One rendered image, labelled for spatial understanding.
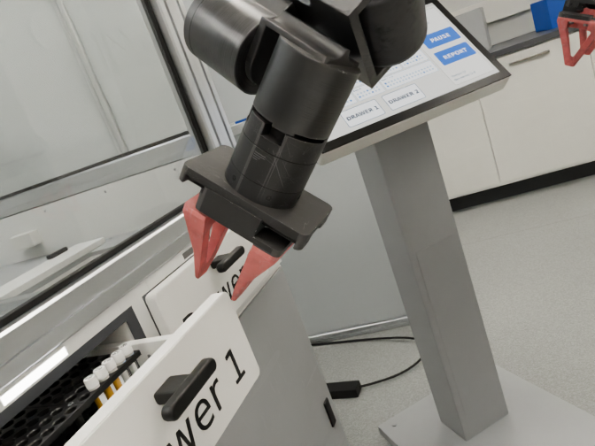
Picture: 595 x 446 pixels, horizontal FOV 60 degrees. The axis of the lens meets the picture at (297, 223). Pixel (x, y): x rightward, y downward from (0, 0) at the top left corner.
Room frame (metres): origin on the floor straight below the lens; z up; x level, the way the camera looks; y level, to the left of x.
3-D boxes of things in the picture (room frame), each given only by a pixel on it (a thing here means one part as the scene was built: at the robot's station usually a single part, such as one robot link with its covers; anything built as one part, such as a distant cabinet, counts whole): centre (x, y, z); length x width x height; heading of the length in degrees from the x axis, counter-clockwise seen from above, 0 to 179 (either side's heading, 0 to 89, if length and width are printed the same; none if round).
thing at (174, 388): (0.40, 0.14, 0.91); 0.07 x 0.04 x 0.01; 155
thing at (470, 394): (1.24, -0.31, 0.51); 0.50 x 0.45 x 1.02; 17
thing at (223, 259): (0.74, 0.12, 0.91); 0.07 x 0.04 x 0.01; 155
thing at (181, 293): (0.75, 0.15, 0.87); 0.29 x 0.02 x 0.11; 155
